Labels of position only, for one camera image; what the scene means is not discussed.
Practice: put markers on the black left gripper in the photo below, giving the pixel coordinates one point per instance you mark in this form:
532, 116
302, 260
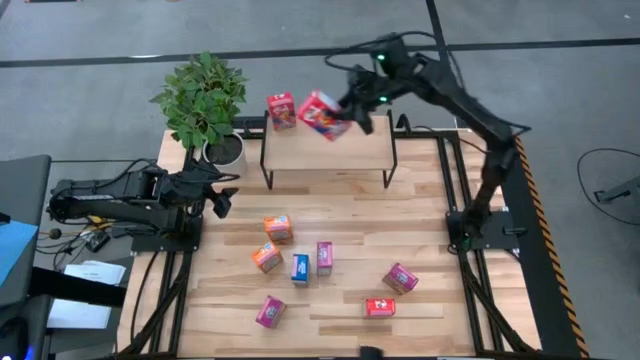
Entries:
202, 192

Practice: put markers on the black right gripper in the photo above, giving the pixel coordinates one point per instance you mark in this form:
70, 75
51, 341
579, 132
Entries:
367, 90

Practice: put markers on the red Froot Loops cereal box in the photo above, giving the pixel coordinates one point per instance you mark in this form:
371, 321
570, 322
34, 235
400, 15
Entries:
320, 117
380, 308
281, 112

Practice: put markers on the orange Frosted Mini-Wheats cereal box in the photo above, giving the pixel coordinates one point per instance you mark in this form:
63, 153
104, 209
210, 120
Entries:
278, 229
266, 257

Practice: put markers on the blue Frosted Flakes cereal box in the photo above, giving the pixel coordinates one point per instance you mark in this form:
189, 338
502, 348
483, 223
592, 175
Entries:
300, 270

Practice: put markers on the purple Raisin Bran cereal box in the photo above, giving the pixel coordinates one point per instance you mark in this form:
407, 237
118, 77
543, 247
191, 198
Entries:
270, 311
400, 278
324, 258

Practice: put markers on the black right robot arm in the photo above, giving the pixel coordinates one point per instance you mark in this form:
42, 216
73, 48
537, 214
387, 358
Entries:
450, 90

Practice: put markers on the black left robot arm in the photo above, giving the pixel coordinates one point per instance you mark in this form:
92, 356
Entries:
100, 205

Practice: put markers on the white round plant pot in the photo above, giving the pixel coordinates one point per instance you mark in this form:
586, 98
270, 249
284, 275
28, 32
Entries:
242, 157

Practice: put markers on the green leafy small tree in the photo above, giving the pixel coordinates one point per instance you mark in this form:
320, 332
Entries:
200, 100

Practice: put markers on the small black controller box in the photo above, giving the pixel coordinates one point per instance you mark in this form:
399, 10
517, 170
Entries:
97, 241

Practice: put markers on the white paper sheet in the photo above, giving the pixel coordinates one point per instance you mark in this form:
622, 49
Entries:
95, 272
80, 315

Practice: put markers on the black metal beam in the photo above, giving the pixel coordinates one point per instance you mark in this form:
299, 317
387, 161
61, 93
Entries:
75, 292

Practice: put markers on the blue plastic sheet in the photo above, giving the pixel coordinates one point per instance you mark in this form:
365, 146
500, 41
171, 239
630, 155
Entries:
15, 245

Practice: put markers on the yellow black hazard tape strip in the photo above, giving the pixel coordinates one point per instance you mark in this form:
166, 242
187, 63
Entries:
555, 255

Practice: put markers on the grey stand base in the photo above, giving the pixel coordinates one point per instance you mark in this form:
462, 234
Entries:
620, 192

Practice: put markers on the wooden shelf with black frame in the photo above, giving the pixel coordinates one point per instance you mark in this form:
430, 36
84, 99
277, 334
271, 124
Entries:
325, 150

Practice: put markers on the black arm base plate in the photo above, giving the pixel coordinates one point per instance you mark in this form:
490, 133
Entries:
150, 242
500, 232

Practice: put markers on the black aluminium table frame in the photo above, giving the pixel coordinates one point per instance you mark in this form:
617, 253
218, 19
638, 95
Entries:
446, 170

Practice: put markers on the black table camera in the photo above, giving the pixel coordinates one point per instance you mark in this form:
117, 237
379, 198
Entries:
371, 352

